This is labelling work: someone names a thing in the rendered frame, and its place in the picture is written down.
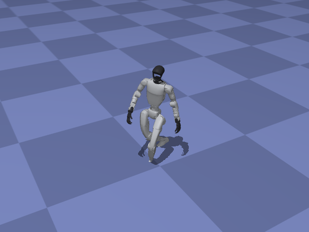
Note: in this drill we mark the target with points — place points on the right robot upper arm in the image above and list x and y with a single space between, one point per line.
141 87

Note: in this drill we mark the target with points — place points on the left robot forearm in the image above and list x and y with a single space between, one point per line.
175 111

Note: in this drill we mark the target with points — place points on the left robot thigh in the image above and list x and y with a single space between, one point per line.
157 128

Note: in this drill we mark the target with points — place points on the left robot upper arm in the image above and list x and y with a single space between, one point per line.
170 91

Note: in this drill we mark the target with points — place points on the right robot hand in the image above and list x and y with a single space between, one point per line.
129 115

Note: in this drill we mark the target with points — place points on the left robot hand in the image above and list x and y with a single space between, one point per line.
178 125

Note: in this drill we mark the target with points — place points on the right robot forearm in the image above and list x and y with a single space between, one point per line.
133 102

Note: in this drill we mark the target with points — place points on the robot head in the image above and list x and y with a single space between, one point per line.
158 70

